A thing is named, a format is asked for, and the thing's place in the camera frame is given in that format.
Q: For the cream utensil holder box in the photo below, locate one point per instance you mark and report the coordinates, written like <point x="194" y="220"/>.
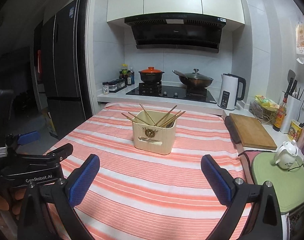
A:
<point x="154" y="138"/>

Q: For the white knife holder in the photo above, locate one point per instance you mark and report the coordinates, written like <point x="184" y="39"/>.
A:
<point x="293" y="102"/>

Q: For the black refrigerator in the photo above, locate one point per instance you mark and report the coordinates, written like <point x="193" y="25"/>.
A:
<point x="59" y="70"/>

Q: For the wooden cutting board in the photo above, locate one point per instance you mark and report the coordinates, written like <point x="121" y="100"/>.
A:
<point x="251" y="132"/>

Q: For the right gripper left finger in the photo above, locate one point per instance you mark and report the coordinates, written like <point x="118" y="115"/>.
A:
<point x="35" y="221"/>

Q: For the wooden chopstick six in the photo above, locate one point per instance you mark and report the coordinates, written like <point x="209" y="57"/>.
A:
<point x="173" y="119"/>

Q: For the spice jar rack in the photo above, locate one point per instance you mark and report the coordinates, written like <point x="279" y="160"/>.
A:
<point x="113" y="86"/>

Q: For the black gas stove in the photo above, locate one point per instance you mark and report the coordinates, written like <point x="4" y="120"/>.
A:
<point x="163" y="91"/>

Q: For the black range hood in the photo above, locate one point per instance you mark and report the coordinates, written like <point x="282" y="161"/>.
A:
<point x="177" y="30"/>

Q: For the wooden chopstick two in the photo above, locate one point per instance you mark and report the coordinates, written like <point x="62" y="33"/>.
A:
<point x="136" y="117"/>

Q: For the striped orange white tablecloth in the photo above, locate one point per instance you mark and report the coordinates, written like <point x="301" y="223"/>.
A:
<point x="144" y="195"/>

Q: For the yellow snack bags basket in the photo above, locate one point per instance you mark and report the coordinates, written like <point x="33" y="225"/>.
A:
<point x="264" y="109"/>

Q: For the wooden chopstick four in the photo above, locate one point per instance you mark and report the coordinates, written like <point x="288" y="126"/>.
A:
<point x="165" y="115"/>

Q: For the wooden chopstick one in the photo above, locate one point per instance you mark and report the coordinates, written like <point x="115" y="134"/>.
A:
<point x="134" y="120"/>

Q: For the white electric kettle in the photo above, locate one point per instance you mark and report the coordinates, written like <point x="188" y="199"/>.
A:
<point x="232" y="90"/>

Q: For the black wok with lid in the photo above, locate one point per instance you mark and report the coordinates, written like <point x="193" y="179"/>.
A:
<point x="194" y="80"/>

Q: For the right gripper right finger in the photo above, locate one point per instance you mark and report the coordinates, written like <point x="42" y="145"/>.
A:
<point x="264" y="220"/>

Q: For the brown sauce bottle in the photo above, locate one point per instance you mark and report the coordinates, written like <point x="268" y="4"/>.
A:
<point x="281" y="113"/>

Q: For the person's left hand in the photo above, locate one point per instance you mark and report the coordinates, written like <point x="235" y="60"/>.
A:
<point x="14" y="202"/>

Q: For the wooden chopstick three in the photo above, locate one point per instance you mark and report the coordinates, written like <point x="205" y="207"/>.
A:
<point x="146" y="112"/>

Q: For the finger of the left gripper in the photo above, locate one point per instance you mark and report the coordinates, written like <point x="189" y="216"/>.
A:
<point x="27" y="138"/>
<point x="61" y="153"/>

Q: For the wooden chopstick five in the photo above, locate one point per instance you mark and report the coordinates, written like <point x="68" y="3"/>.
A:
<point x="176" y="114"/>

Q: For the green mat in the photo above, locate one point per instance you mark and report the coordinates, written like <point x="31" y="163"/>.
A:
<point x="288" y="184"/>

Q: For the white teapot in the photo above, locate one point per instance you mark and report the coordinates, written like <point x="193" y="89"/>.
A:
<point x="286" y="155"/>

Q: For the black pot orange lid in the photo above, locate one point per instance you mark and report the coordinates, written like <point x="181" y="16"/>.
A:
<point x="151" y="75"/>

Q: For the sauce bottles group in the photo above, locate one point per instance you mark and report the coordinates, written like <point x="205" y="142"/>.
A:
<point x="127" y="74"/>

